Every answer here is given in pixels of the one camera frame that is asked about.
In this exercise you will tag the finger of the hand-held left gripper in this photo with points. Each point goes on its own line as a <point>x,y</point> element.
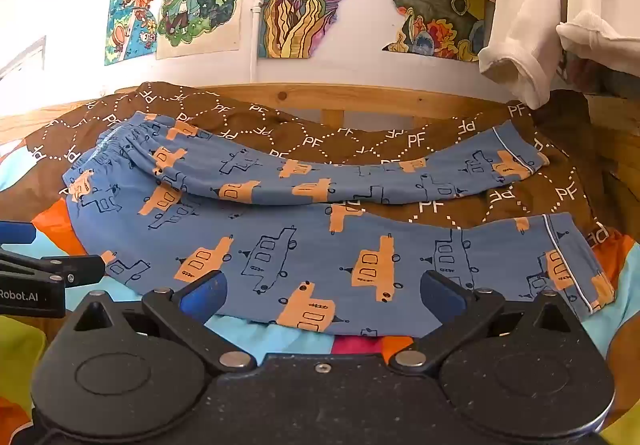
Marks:
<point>75,267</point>
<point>17,232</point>

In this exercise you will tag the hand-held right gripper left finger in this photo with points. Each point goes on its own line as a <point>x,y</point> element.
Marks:
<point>206,297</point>

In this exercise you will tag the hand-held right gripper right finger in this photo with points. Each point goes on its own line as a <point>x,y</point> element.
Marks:
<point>442,300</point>

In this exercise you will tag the blue pants with orange cars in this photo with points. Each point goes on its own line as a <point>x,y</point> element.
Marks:
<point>310,245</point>

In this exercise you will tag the multicoloured bed sheet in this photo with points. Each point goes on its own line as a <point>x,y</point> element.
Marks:
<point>30,235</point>

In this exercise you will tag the yellow-green cloth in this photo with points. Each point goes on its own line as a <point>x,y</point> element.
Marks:
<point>20,355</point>

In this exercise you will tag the brown patterned blanket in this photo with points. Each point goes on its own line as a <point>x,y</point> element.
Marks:
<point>320,135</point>

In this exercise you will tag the white hanging garment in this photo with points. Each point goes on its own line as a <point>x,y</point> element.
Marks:
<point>530,15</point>

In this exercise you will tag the wooden bed frame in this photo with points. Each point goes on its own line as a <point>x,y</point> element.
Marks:
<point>305,97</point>

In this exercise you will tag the orange-haired figure wall poster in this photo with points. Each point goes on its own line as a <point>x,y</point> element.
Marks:
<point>131,10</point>

